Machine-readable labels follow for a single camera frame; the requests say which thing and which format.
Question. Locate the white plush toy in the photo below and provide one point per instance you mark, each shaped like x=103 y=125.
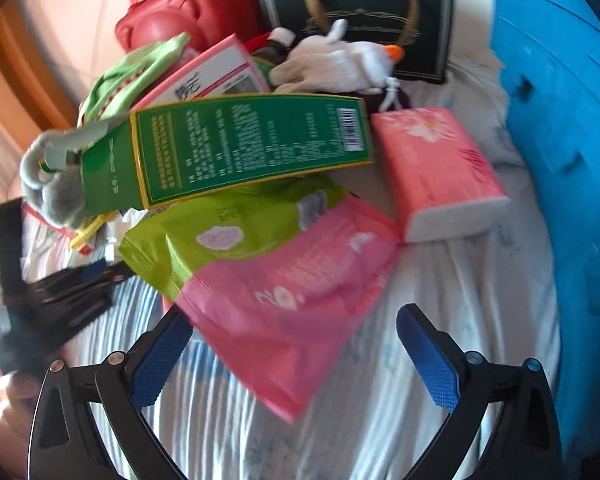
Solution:
x=330 y=62

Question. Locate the pink white cardboard box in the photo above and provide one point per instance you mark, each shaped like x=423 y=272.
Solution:
x=207 y=77

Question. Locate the white striped bedsheet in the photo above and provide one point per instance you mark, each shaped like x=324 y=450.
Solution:
x=380 y=410

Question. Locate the red handbag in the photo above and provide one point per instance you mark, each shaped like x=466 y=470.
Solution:
x=190 y=5

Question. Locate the green cardboard box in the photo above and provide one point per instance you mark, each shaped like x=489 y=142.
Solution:
x=250 y=145

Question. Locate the blue storage box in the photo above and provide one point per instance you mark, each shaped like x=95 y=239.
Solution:
x=565 y=160

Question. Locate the green cloth bag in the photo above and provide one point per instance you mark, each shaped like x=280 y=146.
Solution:
x=125 y=77

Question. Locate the pink tissue pack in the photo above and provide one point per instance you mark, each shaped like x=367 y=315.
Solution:
x=440 y=170

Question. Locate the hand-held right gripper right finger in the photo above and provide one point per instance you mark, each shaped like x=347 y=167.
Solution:
x=430 y=360

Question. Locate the pink plastic packet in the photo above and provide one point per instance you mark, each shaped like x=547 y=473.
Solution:
x=300 y=290

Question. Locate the yellow red packet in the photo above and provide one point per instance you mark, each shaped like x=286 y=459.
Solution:
x=92 y=235

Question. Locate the grey plush toy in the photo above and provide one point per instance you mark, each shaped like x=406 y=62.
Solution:
x=47 y=185

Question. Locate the wooden headboard frame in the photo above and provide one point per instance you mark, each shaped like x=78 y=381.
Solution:
x=25 y=65

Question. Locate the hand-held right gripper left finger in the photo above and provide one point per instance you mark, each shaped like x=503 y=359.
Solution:
x=159 y=360

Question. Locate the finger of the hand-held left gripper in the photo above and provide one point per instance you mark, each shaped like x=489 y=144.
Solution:
x=75 y=310
x=92 y=274

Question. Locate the brown bottle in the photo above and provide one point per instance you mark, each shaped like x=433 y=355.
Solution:
x=275 y=42

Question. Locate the green plastic packet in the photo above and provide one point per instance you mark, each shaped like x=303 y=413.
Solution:
x=215 y=232

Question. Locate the dark green gift bag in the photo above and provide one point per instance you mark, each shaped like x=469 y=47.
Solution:
x=365 y=15

